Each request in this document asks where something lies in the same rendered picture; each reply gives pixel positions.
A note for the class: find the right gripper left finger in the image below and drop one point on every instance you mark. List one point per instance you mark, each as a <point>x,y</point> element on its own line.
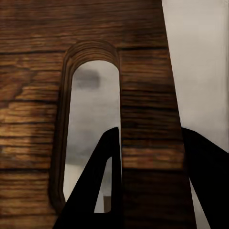
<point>78,212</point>

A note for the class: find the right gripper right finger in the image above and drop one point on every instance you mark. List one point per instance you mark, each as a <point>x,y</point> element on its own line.
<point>208,168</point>

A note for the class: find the cutting board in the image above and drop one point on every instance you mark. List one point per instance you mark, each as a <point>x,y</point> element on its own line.
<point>42,43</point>

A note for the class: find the bowl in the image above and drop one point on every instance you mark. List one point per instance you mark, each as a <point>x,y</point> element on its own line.
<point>75,164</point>

